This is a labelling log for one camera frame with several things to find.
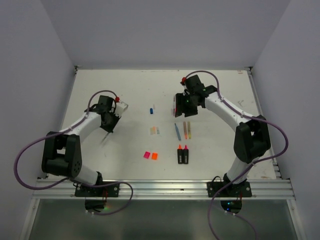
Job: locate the black pink marker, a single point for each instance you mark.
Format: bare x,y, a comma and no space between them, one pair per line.
186,155

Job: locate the yellow highlighter pen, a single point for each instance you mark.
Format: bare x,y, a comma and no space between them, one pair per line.
189,130

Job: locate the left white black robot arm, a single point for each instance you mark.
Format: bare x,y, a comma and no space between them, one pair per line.
62,154

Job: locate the light blue highlighter pen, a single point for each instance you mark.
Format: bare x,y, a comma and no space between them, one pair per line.
177,132

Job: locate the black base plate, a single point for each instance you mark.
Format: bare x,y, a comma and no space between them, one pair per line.
110,191
232,191

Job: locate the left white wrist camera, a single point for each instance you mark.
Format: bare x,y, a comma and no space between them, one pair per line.
121,107

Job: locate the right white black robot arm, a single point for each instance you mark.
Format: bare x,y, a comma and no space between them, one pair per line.
251,140

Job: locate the orange highlighter pen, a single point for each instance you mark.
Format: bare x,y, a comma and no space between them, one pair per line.
185,130

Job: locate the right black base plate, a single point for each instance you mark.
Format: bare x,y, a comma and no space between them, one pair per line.
232,191

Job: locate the aluminium front rail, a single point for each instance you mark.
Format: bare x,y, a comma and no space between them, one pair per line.
265,189

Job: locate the bright orange marker cap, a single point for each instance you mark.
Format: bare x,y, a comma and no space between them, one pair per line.
154,156

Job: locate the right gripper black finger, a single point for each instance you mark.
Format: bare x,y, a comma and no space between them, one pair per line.
189,113
179,104

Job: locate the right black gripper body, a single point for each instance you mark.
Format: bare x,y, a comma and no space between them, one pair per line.
188,100

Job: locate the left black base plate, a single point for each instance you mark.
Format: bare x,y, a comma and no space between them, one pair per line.
110,191

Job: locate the pink marker cap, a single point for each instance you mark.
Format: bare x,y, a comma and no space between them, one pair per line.
147,155

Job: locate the black orange marker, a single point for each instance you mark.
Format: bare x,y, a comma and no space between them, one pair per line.
180,155

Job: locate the white blue marker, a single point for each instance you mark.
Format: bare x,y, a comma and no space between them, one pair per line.
174,106

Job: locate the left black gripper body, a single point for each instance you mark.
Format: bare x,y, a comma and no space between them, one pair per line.
112,121

